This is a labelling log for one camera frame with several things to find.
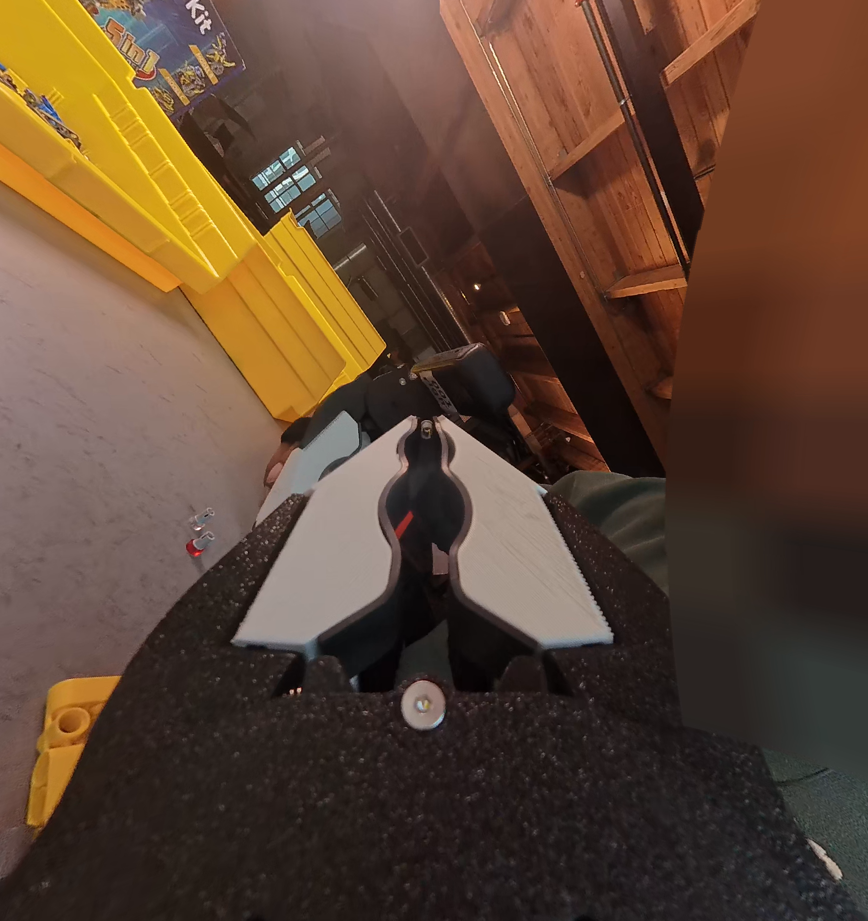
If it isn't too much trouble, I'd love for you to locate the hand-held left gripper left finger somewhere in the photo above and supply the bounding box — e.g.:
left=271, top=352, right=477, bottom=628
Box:
left=231, top=416, right=426, bottom=661

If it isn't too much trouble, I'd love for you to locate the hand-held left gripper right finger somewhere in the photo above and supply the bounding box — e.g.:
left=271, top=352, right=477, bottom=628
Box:
left=433, top=414, right=616, bottom=654

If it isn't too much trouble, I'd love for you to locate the yellow lego beam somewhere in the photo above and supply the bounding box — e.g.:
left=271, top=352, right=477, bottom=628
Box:
left=26, top=675, right=123, bottom=830

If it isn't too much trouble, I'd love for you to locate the blue lego set box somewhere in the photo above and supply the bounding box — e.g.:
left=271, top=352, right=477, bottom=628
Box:
left=82, top=0, right=248, bottom=120

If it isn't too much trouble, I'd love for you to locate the heap of dark grey lego parts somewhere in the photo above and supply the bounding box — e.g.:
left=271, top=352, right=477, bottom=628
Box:
left=0, top=43, right=84, bottom=154

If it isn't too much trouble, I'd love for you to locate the yellow parts bin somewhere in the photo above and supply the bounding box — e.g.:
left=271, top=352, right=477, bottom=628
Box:
left=181, top=245, right=350, bottom=423
left=0, top=0, right=264, bottom=296
left=265, top=212, right=389, bottom=382

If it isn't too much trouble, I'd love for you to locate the person's green sweatshirt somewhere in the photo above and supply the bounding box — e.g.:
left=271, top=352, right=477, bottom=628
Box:
left=549, top=469, right=868, bottom=921

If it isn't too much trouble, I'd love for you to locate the paned window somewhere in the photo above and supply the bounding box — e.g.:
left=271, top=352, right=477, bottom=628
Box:
left=293, top=190, right=343, bottom=233
left=265, top=165, right=321, bottom=214
left=251, top=146, right=303, bottom=192

